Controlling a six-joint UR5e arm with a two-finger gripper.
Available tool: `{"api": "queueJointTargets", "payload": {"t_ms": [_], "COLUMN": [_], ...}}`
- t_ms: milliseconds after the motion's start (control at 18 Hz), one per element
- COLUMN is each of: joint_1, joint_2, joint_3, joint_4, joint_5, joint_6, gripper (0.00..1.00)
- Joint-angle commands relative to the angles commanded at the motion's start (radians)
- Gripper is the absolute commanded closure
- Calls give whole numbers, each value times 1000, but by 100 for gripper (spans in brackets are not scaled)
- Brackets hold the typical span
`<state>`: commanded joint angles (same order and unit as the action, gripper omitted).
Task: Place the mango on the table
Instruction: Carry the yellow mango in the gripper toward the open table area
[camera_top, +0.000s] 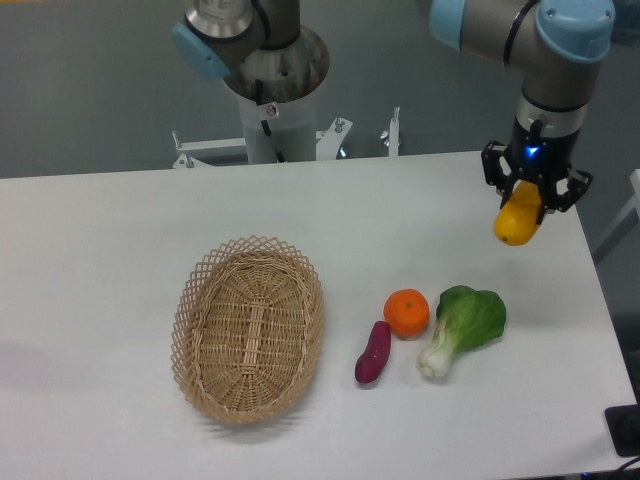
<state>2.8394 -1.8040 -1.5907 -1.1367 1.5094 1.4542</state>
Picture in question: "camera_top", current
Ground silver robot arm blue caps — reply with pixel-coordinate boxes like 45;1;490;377
172;1;615;222

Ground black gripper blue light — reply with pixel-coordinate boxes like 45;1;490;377
481;120;593;224

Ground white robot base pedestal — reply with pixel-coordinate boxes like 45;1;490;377
237;94;316;164

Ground oval wicker basket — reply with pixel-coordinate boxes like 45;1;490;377
171;236;324;424

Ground green bok choy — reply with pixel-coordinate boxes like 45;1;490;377
417;285;507;379

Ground purple sweet potato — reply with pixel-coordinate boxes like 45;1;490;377
354;321;391;385

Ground orange tangerine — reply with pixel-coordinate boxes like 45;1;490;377
383;289;430;339

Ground white metal mounting frame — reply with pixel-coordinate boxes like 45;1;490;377
172;106;403;169

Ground black device at table corner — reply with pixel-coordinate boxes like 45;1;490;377
604;404;639;457

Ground black cable on pedestal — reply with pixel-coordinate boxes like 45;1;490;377
254;78;287;164

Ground yellow mango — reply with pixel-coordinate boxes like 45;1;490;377
493;181;541;246

